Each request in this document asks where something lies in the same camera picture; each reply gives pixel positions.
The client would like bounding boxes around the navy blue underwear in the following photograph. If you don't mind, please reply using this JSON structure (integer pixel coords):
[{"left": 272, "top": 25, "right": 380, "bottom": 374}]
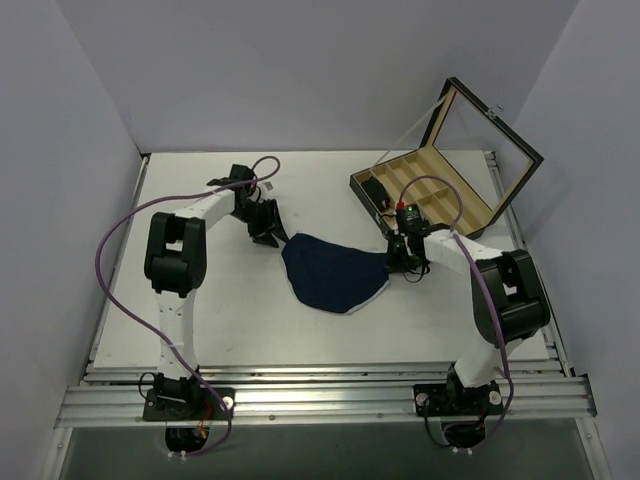
[{"left": 281, "top": 233, "right": 389, "bottom": 315}]

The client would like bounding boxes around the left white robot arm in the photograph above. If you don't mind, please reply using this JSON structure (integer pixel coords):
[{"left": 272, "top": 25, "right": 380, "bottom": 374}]
[{"left": 143, "top": 164, "right": 288, "bottom": 421}]

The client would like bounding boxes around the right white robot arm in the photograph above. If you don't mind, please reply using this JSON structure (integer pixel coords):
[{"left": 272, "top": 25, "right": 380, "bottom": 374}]
[{"left": 386, "top": 203, "right": 550, "bottom": 413}]

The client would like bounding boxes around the black rolled cloth in box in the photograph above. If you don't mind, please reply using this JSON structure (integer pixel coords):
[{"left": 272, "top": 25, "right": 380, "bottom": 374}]
[{"left": 361, "top": 177, "right": 391, "bottom": 212}]

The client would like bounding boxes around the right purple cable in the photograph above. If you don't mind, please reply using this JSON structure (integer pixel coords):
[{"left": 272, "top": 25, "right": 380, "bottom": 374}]
[{"left": 397, "top": 174, "right": 515, "bottom": 454}]

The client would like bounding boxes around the purple cable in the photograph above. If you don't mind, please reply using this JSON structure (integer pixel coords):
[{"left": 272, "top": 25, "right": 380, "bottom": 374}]
[
  {"left": 94, "top": 156, "right": 281, "bottom": 459},
  {"left": 397, "top": 174, "right": 515, "bottom": 454}
]

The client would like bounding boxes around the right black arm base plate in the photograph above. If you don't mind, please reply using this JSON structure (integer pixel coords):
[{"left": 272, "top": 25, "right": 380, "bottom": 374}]
[{"left": 412, "top": 382, "right": 504, "bottom": 417}]

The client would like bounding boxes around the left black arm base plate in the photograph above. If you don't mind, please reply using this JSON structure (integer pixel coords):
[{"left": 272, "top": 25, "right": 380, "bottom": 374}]
[{"left": 142, "top": 387, "right": 228, "bottom": 422}]

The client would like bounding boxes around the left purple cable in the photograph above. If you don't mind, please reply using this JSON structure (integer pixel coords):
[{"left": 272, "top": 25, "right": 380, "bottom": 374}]
[{"left": 94, "top": 156, "right": 281, "bottom": 459}]

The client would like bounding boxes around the aluminium rail frame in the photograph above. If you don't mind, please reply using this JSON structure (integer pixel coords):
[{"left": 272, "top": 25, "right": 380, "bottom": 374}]
[{"left": 42, "top": 149, "right": 614, "bottom": 480}]

